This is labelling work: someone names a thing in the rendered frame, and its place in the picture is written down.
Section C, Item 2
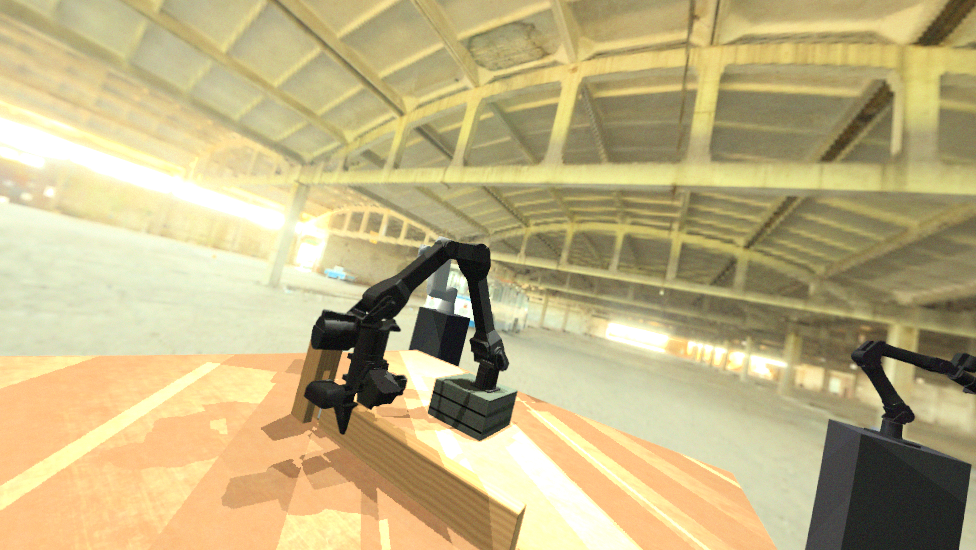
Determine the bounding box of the light wooden board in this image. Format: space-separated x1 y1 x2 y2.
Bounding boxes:
317 400 527 550

